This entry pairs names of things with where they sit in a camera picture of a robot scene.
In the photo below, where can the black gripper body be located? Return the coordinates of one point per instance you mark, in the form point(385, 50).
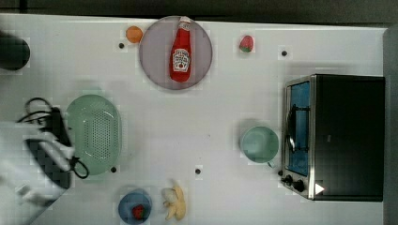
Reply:
point(55, 124)

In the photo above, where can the green plastic strainer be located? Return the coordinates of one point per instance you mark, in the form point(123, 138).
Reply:
point(95, 130)

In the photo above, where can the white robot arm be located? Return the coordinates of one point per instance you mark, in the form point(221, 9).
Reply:
point(35, 169)

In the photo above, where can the black cylinder cup upper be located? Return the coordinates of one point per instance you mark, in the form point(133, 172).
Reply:
point(14, 52)

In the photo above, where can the blue bowl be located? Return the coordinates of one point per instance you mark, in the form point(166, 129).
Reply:
point(135, 197)

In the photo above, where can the small red strawberry in bowl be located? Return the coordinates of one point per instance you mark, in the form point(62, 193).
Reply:
point(138, 212)

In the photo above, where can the orange toy fruit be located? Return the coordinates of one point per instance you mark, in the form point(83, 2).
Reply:
point(134, 34)

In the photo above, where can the grey round plate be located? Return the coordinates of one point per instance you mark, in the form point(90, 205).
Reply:
point(155, 48)

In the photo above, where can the peeled toy banana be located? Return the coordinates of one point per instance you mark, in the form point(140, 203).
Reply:
point(174, 201)

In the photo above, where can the red ketchup bottle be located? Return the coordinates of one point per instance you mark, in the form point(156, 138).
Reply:
point(180, 55)

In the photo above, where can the teal green cup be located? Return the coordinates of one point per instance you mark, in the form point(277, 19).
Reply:
point(260, 145)

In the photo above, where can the red toy strawberry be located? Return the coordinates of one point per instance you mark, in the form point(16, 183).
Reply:
point(246, 44)

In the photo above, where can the black toaster oven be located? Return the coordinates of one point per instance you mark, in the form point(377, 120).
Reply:
point(334, 137)

